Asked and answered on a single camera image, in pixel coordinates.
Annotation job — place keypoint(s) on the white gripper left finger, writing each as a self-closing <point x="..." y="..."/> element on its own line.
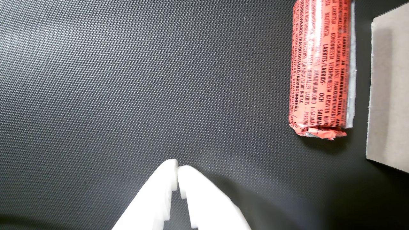
<point x="153" y="198"/>

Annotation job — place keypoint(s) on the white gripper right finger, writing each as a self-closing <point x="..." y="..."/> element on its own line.
<point x="211" y="207"/>

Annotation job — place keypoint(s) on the red candy roll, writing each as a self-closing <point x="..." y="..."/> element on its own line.
<point x="319" y="64"/>

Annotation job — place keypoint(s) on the small open cardboard box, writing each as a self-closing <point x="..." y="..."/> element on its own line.
<point x="389" y="95"/>

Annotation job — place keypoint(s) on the dark grey textured mat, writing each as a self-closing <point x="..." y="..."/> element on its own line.
<point x="96" y="95"/>

